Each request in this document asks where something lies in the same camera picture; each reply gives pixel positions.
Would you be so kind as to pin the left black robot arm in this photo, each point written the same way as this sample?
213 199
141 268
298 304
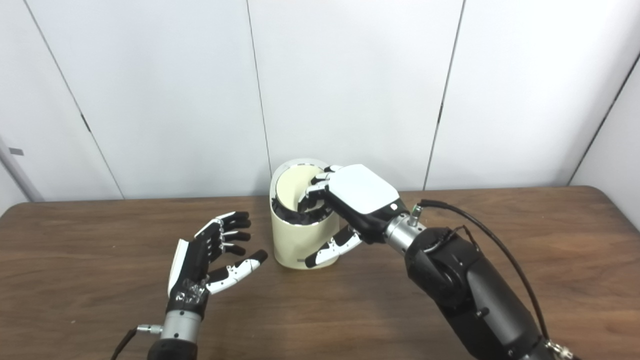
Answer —
177 328

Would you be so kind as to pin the cream-colored bin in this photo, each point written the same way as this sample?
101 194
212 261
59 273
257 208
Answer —
290 245

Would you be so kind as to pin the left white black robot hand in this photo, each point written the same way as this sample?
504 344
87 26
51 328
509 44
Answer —
192 265

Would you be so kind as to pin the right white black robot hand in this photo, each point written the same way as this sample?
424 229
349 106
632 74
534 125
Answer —
362 195

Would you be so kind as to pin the black bin liner bag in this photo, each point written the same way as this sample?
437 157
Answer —
287 216

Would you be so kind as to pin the cream round bin lid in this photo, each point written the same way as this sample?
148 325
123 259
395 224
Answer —
292 187

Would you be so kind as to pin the black wall panel hinge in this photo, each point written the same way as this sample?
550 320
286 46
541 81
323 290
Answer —
85 122
440 114

